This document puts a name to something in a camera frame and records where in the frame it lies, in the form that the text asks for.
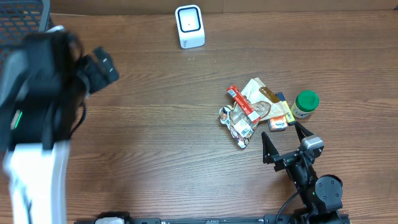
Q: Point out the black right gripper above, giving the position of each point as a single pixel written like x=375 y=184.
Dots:
x=286 y=158

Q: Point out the orange snack packet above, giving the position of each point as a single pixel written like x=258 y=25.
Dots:
x=278 y=123

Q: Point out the yellow highlighter pen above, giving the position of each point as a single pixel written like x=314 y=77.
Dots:
x=289 y=116

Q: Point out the clear brown snack bag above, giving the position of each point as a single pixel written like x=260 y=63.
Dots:
x=264 y=102

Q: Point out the green lid Knorr jar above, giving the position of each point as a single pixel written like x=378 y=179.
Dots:
x=305 y=103

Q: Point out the red snack bar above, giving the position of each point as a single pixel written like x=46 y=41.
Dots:
x=244 y=104

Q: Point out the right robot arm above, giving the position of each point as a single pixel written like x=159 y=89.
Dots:
x=317 y=199

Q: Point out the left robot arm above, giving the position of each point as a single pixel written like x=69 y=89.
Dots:
x=44 y=84

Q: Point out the white barcode scanner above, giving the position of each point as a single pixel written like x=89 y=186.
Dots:
x=190 y=26

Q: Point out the grey plastic mesh basket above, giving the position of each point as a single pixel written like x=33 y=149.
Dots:
x=19 y=18

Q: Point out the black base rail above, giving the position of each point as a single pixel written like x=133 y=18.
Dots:
x=125 y=218

